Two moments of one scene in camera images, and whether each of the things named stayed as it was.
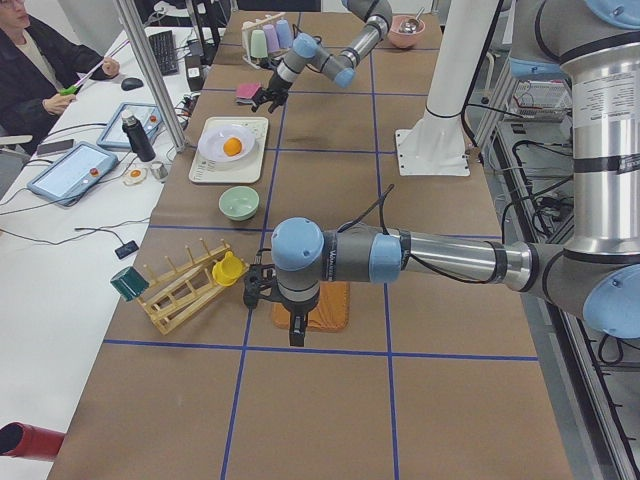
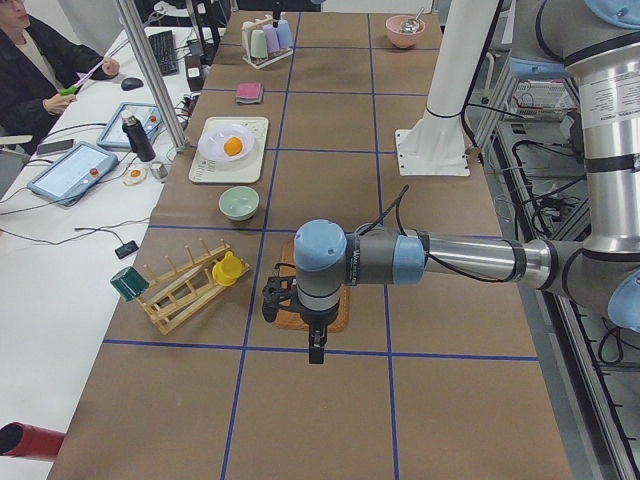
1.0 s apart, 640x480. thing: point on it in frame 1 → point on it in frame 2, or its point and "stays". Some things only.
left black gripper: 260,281 → 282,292
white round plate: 211,142 stays
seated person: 35,76 stays
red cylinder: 21,440 stays
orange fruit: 232,146 stays
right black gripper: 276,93 → 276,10
